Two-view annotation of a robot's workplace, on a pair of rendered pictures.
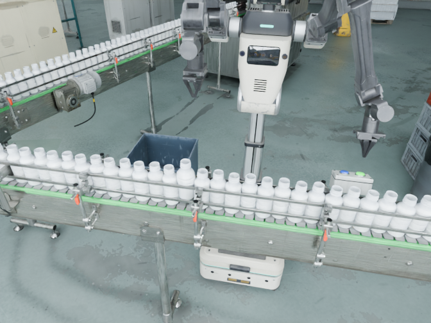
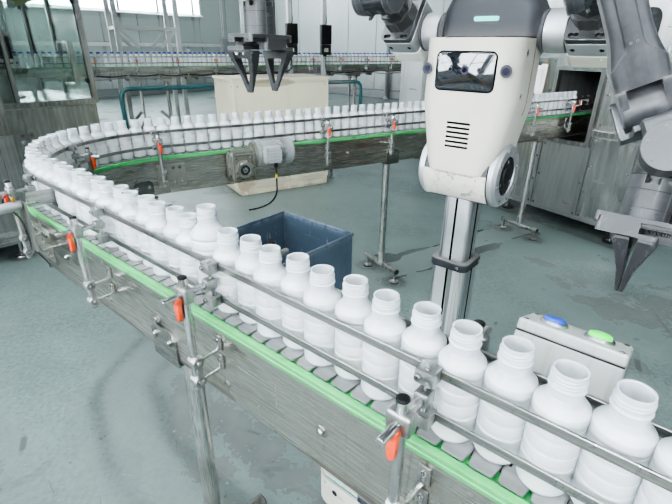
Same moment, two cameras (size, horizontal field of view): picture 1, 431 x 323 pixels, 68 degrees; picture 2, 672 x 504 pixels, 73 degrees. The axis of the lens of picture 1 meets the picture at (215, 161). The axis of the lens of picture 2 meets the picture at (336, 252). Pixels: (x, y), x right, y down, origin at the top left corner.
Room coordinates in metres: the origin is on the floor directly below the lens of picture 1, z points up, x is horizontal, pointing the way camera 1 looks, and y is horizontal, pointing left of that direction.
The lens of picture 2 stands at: (0.37, -0.51, 1.47)
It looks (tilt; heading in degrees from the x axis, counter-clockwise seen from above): 25 degrees down; 31
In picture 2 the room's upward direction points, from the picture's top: 1 degrees clockwise
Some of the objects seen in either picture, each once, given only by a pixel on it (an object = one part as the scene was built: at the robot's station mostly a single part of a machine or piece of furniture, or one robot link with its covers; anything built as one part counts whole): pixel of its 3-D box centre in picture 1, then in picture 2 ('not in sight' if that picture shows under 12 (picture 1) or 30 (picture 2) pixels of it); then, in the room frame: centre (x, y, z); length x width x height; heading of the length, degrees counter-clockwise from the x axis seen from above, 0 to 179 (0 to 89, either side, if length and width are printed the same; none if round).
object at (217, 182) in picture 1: (217, 190); (253, 279); (0.92, -0.01, 1.08); 0.06 x 0.06 x 0.17
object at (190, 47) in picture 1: (192, 35); not in sight; (1.05, 0.08, 1.61); 0.12 x 0.09 x 0.12; 172
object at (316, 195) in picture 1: (314, 202); (421, 359); (0.87, -0.36, 1.08); 0.06 x 0.06 x 0.17
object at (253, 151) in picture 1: (251, 167); (448, 315); (1.55, -0.22, 0.74); 0.11 x 0.11 x 0.40; 81
